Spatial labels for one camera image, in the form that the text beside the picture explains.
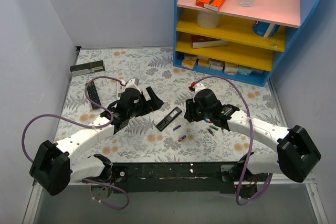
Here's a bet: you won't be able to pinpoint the yellow white small box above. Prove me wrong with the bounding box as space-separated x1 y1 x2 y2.
197 56 211 69

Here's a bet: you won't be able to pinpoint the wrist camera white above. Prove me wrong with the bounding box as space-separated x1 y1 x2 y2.
188 82 206 94
121 78 140 91

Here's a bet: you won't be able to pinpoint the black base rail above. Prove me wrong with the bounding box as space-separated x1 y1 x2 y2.
81 161 263 194

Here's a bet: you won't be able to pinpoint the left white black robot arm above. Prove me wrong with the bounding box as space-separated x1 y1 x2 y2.
29 87 164 196

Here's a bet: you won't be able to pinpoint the dark long cardboard box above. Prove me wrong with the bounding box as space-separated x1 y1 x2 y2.
70 60 105 77

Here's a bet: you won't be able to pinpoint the blue shelf unit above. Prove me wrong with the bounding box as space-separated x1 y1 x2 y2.
173 0 327 87

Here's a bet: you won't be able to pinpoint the red white flat box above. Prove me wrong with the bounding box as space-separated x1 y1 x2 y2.
191 35 229 49

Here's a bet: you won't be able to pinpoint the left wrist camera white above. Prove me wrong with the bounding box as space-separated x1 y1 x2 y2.
121 78 140 91

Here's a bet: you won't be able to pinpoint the teal small box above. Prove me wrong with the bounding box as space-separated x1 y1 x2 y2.
238 65 253 76

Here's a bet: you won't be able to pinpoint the floral table mat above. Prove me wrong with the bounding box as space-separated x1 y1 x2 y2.
62 47 285 162

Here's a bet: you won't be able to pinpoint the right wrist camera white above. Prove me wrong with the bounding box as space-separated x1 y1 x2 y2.
188 82 206 94

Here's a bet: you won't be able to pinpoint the white air conditioner remote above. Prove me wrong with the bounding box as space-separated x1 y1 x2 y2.
116 82 124 100

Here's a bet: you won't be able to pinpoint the white paper roll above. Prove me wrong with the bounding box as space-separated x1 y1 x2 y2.
197 10 221 29

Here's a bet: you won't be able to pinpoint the dark battery lower left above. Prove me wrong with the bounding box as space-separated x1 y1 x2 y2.
207 129 215 136

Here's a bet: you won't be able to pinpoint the black TV remote coloured buttons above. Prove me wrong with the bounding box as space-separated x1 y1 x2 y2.
86 81 101 110

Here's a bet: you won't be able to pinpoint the slim black remote control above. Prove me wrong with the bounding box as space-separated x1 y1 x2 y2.
155 106 182 132

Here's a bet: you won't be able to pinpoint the aluminium frame rail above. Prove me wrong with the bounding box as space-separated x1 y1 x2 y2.
32 175 328 223

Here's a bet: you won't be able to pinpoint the green battery lower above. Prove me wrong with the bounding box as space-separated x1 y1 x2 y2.
209 125 219 131

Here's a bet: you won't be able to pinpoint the purple cable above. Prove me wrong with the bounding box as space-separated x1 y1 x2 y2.
193 75 274 206
21 76 131 210

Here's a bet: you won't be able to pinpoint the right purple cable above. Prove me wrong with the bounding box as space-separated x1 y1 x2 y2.
193 75 274 206

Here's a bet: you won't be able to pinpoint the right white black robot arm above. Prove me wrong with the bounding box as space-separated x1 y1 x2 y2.
184 89 321 183

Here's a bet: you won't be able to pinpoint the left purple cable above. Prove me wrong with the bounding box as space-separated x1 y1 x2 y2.
21 76 131 210

